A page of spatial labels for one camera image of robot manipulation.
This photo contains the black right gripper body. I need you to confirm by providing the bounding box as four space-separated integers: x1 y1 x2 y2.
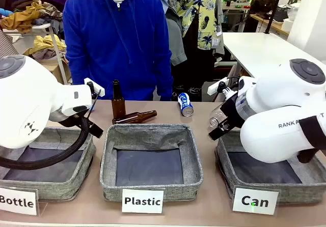
219 94 247 131

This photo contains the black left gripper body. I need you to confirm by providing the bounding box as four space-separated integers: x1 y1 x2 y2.
60 112 104 139

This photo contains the clear plastic bottle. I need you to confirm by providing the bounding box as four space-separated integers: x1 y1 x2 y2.
209 102 229 128

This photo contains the brown glass beer bottle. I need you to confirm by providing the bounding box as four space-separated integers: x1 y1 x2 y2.
111 79 126 120
112 109 158 125

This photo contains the blue white crushed can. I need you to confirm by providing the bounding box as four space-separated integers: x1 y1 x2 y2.
177 92 195 117

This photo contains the grey basket labelled Plastic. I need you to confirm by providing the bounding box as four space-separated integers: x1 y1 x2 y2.
99 123 204 202

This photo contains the grey basket labelled Bottle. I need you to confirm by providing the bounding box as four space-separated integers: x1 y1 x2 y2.
0 126 97 202

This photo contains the white Can label sign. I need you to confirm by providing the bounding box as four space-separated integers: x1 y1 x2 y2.
232 187 280 215

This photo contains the grey basket labelled Can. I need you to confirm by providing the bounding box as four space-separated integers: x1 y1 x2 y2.
215 129 326 205

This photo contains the black hanging garment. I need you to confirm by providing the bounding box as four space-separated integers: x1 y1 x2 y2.
170 15 217 102

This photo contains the white side table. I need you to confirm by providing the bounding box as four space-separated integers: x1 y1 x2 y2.
221 32 326 85

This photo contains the brown cardboard box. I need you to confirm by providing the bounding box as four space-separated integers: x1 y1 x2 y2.
38 58 72 84

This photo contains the white Plastic label sign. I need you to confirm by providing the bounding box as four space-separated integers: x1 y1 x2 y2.
121 188 165 214

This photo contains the person in blue hoodie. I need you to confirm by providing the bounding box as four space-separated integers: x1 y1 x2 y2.
62 0 174 102

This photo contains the grey hanging shirt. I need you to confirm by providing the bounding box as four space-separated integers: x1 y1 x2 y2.
165 7 188 66

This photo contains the yellow crumpled cloth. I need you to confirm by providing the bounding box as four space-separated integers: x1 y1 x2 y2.
24 35 67 57

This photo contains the yellow floral hanging shirt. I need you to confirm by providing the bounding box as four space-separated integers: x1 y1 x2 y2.
167 0 220 51

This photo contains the wooden desk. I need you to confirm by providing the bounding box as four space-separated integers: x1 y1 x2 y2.
249 13 291 37

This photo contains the white Bottle label sign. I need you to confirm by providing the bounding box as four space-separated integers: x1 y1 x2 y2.
0 186 39 216

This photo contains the black stand pole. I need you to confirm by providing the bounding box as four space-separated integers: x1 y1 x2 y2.
264 0 285 34

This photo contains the white clothes rack table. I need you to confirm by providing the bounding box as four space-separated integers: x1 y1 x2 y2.
2 23 69 85

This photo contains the checkered cloth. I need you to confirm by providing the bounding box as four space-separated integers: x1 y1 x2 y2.
0 30 18 59

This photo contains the mustard cloth pile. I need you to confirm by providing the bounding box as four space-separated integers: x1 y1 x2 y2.
0 2 45 34

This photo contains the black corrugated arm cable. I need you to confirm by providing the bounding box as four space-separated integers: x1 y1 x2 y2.
0 89 102 171

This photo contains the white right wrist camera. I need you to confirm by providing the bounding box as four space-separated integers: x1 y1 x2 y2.
207 76 239 100

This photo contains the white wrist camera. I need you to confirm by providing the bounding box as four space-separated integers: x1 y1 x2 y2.
207 76 239 100
84 77 105 97

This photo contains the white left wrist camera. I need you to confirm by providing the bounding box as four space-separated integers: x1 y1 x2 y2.
84 77 105 97

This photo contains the black cable sleeve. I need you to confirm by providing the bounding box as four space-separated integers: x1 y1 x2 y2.
296 115 326 164

